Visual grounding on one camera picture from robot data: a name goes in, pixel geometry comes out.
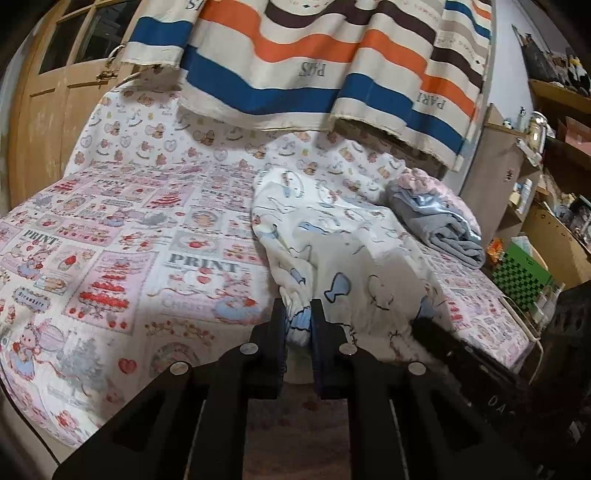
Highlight glass jar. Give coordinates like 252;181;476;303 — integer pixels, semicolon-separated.
526;111;548;153

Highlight pink cardboard box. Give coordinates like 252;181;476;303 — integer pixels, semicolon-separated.
556;115;591;153

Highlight wooden door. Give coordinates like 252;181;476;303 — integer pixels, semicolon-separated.
9;0;141;208

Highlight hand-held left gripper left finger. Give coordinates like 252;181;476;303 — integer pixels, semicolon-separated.
53;300;288;480

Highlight metal door latch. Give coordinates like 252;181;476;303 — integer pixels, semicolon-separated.
95;44;127;86

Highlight striped curtain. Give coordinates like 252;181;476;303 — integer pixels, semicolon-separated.
117;0;492;172

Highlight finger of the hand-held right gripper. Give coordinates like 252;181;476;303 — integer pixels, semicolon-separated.
412;318;468;366

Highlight white cartoon print pants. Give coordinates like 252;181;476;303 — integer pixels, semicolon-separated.
252;167;455;365

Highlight orange packet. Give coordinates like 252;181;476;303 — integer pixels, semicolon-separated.
487;237;509;264

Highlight pink fluffy blanket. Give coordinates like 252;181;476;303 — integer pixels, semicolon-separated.
397;167;483;241

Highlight green box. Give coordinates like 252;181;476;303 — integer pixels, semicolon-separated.
492;242;555;312

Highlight printed bed sheet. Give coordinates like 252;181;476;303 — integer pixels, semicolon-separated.
0;88;532;450

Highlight grey folded cloth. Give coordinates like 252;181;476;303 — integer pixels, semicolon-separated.
388;182;486;269

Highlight white bottle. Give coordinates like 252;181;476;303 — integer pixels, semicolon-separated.
515;178;534;215

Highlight cream metal bed rail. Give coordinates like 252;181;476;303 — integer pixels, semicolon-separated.
501;295;546;384

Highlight brown cardboard box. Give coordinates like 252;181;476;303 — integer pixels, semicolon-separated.
522;203;591;291

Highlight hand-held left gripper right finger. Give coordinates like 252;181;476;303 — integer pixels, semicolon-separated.
311;300;536;480

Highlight wooden shelf unit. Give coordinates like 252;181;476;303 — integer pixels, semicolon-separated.
462;78;591;291

